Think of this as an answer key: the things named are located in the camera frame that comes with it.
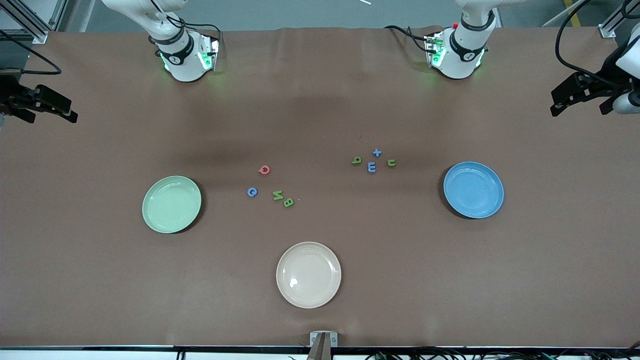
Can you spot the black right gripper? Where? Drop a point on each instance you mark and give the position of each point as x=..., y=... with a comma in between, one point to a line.
x=11, y=95

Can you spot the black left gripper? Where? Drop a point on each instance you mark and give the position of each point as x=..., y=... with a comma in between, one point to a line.
x=603, y=80

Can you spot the green plate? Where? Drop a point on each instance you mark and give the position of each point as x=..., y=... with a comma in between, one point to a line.
x=165, y=210

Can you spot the blue letter C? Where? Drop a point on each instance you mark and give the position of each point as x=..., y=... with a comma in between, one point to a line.
x=249, y=192

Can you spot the red letter Q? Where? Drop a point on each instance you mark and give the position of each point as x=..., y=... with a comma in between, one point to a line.
x=260, y=170

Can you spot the blue letter m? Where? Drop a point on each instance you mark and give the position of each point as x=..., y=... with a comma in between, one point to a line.
x=369, y=167

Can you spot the green letter q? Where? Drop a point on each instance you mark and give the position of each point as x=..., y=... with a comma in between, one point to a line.
x=354, y=160

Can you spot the green letter B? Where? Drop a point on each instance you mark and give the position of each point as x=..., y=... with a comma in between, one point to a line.
x=286, y=202

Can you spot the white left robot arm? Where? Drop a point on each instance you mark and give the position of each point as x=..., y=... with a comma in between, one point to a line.
x=457, y=65

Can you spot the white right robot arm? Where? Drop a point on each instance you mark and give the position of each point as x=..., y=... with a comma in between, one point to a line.
x=182, y=67

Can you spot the blue plate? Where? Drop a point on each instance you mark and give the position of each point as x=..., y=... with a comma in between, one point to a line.
x=472, y=190

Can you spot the brown table mat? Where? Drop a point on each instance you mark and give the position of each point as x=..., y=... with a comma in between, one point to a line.
x=320, y=100

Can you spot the beige plate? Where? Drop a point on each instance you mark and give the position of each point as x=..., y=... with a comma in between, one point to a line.
x=308, y=275

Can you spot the aluminium frame profile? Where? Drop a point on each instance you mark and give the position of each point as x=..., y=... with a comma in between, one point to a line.
x=607, y=31
x=37, y=34

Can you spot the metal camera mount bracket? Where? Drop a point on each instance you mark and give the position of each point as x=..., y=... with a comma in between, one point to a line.
x=323, y=345

